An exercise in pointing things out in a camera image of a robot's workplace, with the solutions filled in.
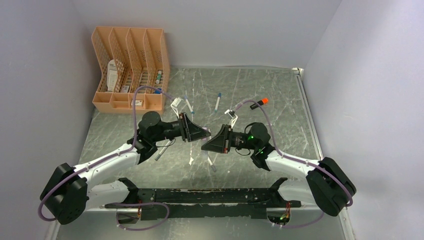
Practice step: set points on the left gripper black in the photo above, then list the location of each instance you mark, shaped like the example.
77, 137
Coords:
190, 132

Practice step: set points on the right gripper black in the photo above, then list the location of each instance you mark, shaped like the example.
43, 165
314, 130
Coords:
222, 142

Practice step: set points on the white pen grey cap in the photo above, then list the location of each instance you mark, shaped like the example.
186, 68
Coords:
212, 166

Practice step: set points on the white pen blue cap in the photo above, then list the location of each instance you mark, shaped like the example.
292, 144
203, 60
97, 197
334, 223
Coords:
189, 105

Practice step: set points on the white pen teal cap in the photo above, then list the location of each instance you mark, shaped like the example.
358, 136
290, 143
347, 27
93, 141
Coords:
216, 107

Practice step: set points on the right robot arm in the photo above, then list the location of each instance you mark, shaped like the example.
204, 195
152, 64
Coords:
320, 182

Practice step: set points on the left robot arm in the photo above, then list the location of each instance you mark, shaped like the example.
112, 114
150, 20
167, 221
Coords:
71, 190

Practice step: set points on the small box in tray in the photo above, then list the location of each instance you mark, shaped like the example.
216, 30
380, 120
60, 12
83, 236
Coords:
137, 103

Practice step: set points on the green white tube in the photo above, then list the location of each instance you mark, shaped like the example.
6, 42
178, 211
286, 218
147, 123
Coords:
159, 77

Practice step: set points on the black orange highlighter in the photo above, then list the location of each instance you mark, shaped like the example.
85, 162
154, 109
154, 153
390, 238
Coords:
261, 102

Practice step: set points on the orange file organizer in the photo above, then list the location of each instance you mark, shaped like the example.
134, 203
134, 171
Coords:
138, 53

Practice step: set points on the white packet in organizer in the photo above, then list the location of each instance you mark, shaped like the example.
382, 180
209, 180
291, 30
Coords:
112, 75

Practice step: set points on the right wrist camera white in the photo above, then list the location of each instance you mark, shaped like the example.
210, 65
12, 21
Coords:
233, 118

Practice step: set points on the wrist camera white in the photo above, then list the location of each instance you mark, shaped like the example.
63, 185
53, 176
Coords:
233, 118
175, 105

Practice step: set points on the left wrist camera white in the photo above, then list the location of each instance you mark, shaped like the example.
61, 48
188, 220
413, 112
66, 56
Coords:
175, 105

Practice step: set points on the black base frame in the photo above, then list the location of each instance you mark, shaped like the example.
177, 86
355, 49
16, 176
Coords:
157, 203

